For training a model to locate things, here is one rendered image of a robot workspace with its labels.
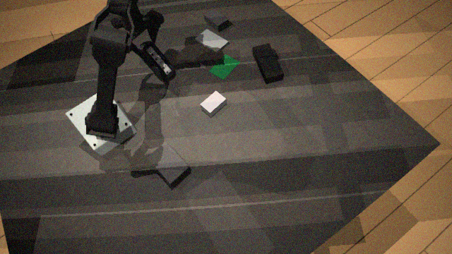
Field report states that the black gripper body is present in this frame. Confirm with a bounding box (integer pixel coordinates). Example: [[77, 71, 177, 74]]
[[120, 10, 165, 40]]

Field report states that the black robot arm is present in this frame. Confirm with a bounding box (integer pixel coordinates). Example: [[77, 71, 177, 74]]
[[85, 0, 139, 139]]

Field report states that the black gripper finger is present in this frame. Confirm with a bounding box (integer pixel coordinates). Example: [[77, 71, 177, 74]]
[[131, 44, 141, 56], [147, 26, 160, 43]]

